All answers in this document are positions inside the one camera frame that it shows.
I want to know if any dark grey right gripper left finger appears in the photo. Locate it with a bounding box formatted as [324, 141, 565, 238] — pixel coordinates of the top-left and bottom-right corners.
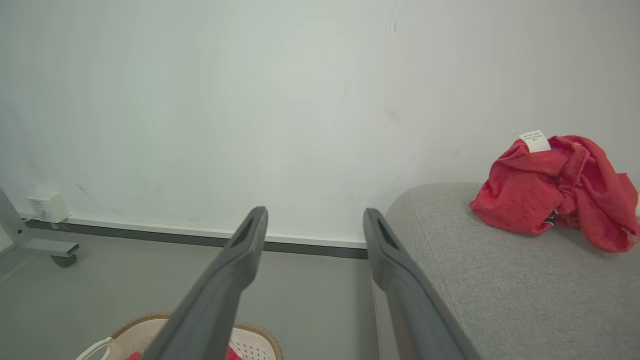
[143, 206, 269, 360]

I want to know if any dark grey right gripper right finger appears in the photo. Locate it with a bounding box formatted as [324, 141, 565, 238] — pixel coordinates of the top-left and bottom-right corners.
[363, 208, 482, 360]

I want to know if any white laundry basket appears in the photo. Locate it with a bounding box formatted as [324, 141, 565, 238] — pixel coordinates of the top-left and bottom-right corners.
[75, 312, 284, 360]

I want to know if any red clothing in basket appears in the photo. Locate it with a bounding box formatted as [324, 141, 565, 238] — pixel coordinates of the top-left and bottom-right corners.
[125, 346, 244, 360]

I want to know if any white and grey baseboard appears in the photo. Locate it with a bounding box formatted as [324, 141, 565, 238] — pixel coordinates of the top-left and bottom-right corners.
[18, 212, 370, 260]

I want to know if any grey fabric sofa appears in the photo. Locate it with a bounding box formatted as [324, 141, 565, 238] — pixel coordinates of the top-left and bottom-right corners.
[372, 182, 640, 360]

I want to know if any red crumpled garment with label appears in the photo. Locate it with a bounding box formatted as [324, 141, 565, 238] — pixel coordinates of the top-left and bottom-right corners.
[469, 130, 640, 253]

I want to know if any grey wheeled stand leg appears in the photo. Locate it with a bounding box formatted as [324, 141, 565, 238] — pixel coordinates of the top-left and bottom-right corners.
[0, 188, 81, 269]

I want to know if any white wall power adapter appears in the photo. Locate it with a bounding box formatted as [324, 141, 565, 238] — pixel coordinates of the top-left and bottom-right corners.
[27, 191, 72, 224]

